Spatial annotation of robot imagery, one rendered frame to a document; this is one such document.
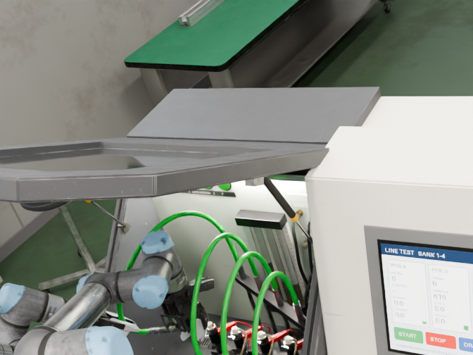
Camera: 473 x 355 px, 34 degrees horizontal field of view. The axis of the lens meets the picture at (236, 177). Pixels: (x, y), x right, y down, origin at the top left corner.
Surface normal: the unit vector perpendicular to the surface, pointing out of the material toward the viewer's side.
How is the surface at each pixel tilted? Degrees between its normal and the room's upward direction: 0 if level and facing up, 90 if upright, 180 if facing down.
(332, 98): 0
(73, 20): 90
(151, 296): 90
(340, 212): 76
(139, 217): 90
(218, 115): 0
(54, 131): 90
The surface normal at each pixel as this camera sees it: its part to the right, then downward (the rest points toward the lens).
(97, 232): -0.27, -0.81
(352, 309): -0.51, 0.37
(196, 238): -0.46, 0.58
